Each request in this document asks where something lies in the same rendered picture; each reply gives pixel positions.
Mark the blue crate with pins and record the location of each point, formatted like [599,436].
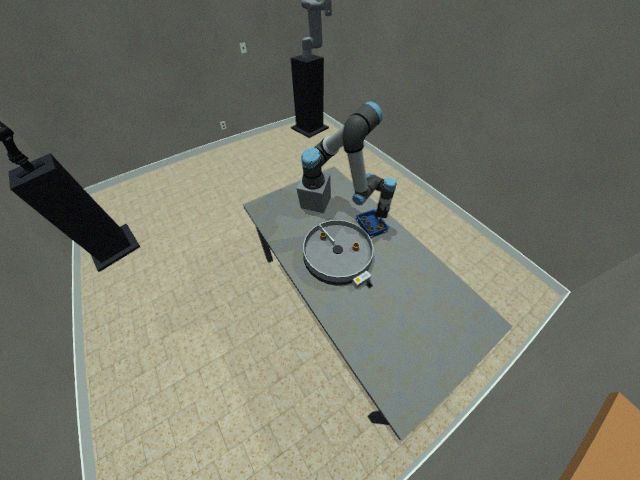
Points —
[373,219]

